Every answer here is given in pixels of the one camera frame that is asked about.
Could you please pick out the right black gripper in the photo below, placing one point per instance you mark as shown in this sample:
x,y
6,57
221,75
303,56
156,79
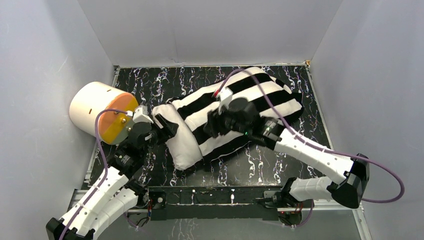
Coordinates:
x,y
214,117

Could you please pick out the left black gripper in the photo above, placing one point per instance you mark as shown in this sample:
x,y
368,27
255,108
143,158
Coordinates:
x,y
162,128

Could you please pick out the white pillow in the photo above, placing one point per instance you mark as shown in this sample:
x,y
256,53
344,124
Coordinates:
x,y
183,147

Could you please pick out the black white striped pillowcase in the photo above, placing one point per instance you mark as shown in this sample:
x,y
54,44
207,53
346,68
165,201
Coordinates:
x,y
257,100

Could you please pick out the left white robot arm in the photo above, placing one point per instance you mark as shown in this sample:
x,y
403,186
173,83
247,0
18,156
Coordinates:
x,y
115,191

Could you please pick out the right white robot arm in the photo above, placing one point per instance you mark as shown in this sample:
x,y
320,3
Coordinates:
x,y
344,178

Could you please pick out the white orange cylinder roll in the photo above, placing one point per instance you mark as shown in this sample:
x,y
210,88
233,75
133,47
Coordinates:
x,y
95,97

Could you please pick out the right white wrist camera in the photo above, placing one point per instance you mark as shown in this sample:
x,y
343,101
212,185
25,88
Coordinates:
x,y
224,96

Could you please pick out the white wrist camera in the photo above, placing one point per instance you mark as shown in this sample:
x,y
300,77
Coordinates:
x,y
224,96
140,115

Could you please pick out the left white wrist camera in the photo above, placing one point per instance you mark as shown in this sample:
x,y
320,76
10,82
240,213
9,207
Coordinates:
x,y
140,115

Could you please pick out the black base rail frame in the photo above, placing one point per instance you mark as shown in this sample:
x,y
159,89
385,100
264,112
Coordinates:
x,y
220,202

